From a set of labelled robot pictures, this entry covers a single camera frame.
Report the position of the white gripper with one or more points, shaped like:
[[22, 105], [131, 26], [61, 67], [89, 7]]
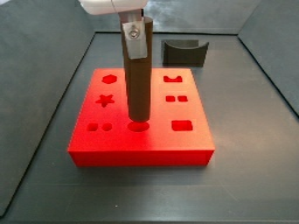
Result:
[[131, 20]]

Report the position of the dark brown oval peg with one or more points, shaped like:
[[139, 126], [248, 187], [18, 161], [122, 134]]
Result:
[[138, 78]]

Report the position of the black curved peg holder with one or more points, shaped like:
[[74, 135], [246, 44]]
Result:
[[185, 52]]

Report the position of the red shape sorter block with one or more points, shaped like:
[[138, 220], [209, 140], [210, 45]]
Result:
[[174, 138]]

